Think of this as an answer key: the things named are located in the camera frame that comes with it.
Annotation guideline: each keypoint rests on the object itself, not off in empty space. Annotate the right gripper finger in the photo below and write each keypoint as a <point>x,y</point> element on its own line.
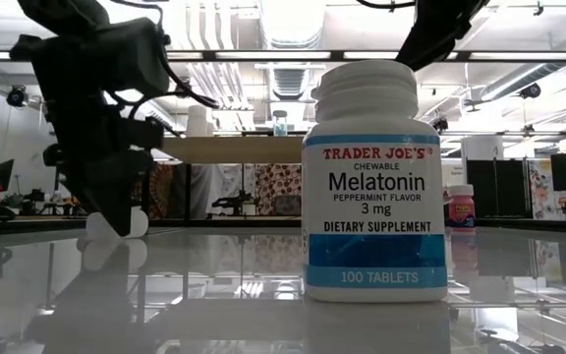
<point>440,34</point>

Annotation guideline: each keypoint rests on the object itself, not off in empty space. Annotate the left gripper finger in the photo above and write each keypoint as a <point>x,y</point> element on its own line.
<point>111,196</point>

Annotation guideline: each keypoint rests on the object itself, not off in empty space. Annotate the white bottle yellow label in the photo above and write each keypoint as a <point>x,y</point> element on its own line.
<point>97,228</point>

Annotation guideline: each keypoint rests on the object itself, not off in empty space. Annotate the pink bottle white cap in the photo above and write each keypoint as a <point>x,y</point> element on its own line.
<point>461,206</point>

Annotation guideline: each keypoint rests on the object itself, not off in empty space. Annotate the clear bottle green pills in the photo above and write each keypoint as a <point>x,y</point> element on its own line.
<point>280,125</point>

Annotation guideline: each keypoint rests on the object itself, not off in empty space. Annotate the white melatonin bottle blue label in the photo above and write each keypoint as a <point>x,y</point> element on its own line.
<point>375,206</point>

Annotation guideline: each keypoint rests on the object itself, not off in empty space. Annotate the black background robot arm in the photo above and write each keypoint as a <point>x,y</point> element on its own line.
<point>234,201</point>

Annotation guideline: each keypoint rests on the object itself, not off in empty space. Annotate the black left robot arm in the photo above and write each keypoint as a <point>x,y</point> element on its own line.
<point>67,12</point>

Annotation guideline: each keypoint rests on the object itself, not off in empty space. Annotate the dark brown patterned cloth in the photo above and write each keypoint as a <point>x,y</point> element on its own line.
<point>165,189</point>

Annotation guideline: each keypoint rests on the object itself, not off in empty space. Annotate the black ceiling spotlight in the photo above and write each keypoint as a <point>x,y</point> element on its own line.
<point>440,125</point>
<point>530,90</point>
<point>183,88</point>
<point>16,97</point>

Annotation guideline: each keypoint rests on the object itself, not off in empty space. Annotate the white hanging cloth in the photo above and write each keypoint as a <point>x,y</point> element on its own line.
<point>209,189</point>

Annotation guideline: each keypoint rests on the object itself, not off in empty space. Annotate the small black monitor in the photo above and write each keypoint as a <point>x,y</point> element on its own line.
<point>4,173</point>

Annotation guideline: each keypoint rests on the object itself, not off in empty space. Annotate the black partition panel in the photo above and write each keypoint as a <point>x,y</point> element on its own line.
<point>494,187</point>

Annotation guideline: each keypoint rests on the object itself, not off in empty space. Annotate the brown dotted cloth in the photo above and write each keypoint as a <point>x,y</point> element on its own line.
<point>278,187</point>

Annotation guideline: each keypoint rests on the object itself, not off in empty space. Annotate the floral cloth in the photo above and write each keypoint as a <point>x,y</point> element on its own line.
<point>541,189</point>

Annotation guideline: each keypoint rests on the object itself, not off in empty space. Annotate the black metal rig frame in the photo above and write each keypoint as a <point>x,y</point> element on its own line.
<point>337,55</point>

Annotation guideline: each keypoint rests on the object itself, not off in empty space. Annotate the black wall screen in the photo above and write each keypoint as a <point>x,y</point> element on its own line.
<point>564,172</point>

